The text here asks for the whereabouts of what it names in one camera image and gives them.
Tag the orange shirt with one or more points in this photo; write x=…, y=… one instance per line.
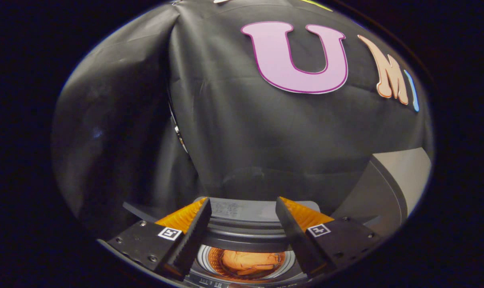
x=246, y=262

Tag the black backdrop cloth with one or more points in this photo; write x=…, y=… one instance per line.
x=234, y=132

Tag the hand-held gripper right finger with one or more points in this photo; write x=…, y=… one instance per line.
x=296, y=236

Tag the grey washing machine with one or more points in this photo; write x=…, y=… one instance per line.
x=242, y=236

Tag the beige cabinet with dark frame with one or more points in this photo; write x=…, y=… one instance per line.
x=402, y=176

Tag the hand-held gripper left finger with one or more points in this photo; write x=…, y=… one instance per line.
x=192, y=240

